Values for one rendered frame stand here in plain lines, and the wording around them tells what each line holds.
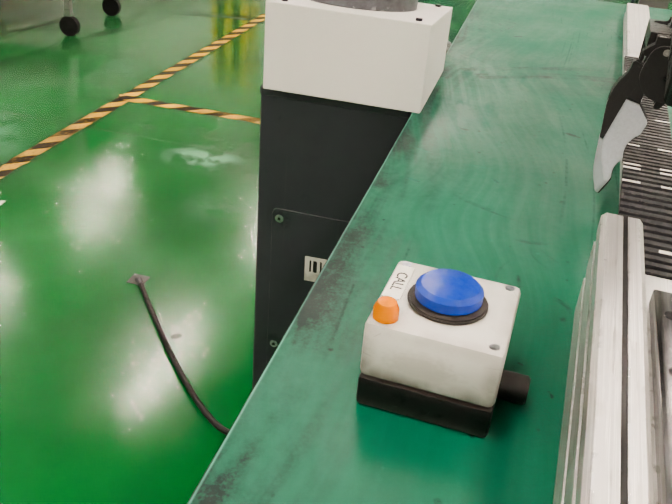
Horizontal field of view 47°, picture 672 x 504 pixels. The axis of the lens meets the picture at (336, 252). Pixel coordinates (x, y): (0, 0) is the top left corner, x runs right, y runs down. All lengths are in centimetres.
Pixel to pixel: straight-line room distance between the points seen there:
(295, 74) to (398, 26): 14
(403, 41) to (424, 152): 16
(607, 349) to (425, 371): 10
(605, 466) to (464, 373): 12
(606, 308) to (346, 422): 16
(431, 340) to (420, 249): 22
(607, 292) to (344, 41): 57
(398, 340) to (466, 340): 4
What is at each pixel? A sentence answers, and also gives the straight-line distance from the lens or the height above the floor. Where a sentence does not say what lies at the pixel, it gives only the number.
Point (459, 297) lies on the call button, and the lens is 44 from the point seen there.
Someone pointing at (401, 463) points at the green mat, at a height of 78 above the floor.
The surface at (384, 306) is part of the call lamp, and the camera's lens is 43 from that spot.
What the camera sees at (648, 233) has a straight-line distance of 70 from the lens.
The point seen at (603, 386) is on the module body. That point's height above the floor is 86.
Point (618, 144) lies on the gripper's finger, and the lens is 73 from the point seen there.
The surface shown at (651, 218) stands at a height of 80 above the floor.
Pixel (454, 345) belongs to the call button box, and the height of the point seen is 84.
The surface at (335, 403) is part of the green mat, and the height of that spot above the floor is 78.
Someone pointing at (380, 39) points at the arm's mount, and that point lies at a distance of 94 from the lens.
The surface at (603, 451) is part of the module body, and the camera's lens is 35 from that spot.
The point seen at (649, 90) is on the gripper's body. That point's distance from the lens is 71.
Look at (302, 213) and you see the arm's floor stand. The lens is 106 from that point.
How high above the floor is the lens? 108
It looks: 30 degrees down
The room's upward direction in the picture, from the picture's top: 5 degrees clockwise
